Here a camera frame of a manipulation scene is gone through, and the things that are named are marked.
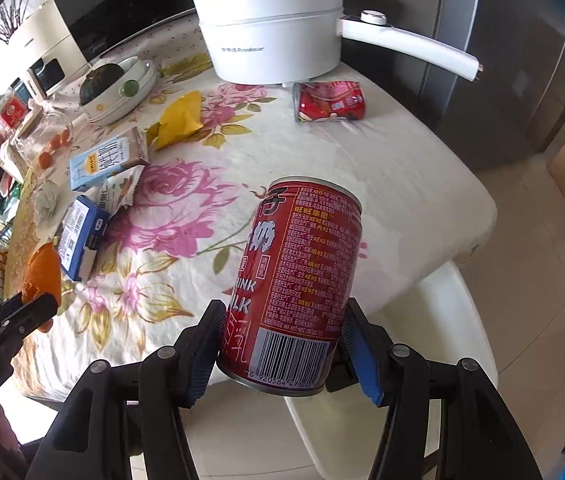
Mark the stainless steel refrigerator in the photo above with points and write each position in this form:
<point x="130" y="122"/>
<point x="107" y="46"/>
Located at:
<point x="487" y="60"/>

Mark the blue cardboard box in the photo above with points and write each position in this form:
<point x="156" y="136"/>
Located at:
<point x="80" y="232"/>

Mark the black and white microwave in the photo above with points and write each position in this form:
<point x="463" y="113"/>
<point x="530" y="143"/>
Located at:
<point x="112" y="5"/>

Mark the white snack packet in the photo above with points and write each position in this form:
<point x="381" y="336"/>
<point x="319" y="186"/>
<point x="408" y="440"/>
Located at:
<point x="122" y="187"/>

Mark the plain cardboard box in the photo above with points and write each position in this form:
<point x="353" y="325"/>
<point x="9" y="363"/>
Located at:
<point x="562" y="125"/>

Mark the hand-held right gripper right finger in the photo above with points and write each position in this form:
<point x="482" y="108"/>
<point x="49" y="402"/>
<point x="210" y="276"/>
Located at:
<point x="362" y="365"/>

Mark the green lime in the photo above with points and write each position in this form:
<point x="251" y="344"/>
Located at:
<point x="130" y="89"/>

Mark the light blue milk carton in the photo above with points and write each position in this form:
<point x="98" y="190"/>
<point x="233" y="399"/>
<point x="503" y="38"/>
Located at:
<point x="107" y="157"/>

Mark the red label box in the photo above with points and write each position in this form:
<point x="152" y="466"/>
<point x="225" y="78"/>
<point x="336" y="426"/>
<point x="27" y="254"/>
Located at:
<point x="12" y="111"/>

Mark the white tissue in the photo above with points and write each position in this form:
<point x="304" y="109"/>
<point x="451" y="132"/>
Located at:
<point x="48" y="200"/>

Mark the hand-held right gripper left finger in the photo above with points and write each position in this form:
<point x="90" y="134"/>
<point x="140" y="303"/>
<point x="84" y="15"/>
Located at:
<point x="201" y="375"/>

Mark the orange wrapper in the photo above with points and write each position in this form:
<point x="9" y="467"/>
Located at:
<point x="45" y="270"/>

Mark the dry branch plant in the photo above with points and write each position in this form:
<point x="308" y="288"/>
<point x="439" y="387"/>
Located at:
<point x="10" y="22"/>

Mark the crushed red can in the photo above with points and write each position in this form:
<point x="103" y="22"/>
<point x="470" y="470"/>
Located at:
<point x="327" y="100"/>

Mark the white waste bin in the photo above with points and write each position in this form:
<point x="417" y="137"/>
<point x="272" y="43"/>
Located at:
<point x="437" y="320"/>

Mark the small orange tomato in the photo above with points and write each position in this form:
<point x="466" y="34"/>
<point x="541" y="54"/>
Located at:
<point x="65" y="136"/>
<point x="45" y="160"/>
<point x="54" y="144"/>

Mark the yellow snack wrapper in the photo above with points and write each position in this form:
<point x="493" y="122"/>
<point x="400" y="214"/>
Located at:
<point x="177" y="117"/>

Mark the dark green pumpkin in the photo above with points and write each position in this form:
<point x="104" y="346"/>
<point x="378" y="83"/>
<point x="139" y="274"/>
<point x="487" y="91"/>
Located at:
<point x="100" y="85"/>

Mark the red milk drink can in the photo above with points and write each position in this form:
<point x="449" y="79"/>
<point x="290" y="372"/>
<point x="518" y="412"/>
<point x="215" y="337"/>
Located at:
<point x="292" y="270"/>

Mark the white serving dish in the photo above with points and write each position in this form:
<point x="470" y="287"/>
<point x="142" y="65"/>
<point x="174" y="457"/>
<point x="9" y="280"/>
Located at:
<point x="112" y="109"/>

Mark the small white appliance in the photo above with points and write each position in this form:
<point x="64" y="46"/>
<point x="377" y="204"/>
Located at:
<point x="45" y="75"/>

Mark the white electric pot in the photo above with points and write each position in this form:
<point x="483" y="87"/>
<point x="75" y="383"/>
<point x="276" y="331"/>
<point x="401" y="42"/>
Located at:
<point x="272" y="35"/>

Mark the floral tablecloth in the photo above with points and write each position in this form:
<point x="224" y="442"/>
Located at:
<point x="362" y="170"/>

